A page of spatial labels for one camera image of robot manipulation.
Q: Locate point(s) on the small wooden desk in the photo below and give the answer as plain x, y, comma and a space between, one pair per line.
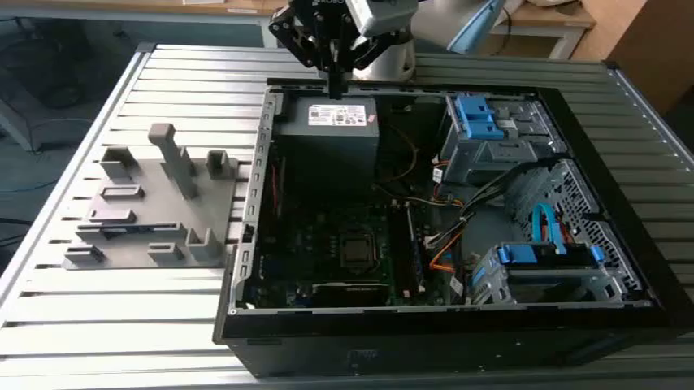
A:
548, 18

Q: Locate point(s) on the blue plastic disk carrier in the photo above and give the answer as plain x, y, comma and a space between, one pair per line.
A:
519, 256
477, 113

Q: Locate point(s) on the black RAM slot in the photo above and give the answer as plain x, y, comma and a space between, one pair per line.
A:
406, 252

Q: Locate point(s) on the black open PC case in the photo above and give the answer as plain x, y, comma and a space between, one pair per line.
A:
434, 329

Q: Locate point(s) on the grey metal drive cage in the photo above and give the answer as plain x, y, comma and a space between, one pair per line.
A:
488, 158
553, 280

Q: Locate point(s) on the CPU socket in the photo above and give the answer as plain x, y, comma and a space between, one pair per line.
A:
358, 267

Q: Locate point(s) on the grey parts rack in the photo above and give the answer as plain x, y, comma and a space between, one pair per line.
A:
164, 195

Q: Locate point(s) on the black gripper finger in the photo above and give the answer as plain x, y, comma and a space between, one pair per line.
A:
296, 40
342, 77

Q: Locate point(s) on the green motherboard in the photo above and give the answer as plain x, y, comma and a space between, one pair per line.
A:
304, 243

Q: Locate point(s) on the black disk drive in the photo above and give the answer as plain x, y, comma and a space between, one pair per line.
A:
575, 256

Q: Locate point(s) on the grey power supply unit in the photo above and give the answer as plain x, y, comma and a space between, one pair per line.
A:
325, 146

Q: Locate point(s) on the wooden cabinet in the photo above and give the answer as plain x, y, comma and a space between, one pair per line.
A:
651, 48

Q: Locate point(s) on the black graphics card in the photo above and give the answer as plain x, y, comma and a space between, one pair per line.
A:
353, 294

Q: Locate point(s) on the long wooden desk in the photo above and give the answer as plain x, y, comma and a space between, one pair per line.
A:
164, 6

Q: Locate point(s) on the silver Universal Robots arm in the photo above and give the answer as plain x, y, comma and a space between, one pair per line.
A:
390, 61

